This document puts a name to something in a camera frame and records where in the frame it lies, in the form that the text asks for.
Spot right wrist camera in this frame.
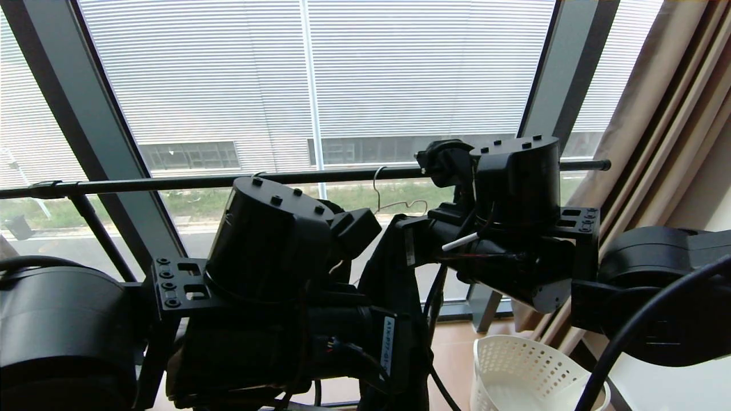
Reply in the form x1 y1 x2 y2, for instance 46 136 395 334
415 139 476 189

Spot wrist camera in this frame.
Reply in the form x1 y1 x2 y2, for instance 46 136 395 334
328 207 383 263
415 139 476 189

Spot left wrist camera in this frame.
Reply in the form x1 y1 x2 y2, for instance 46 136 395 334
328 207 383 263

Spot white laundry basket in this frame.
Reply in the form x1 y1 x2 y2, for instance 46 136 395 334
469 334 612 411

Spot window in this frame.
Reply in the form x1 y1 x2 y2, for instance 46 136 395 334
0 0 666 320

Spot black cable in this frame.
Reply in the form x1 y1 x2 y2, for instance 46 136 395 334
574 254 731 411

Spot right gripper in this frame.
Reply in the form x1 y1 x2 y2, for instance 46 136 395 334
394 203 576 315

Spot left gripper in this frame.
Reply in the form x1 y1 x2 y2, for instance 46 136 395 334
171 285 416 409

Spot black clothes rack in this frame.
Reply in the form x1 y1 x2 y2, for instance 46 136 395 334
0 159 612 284

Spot black garment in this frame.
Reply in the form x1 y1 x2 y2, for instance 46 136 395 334
357 214 435 411

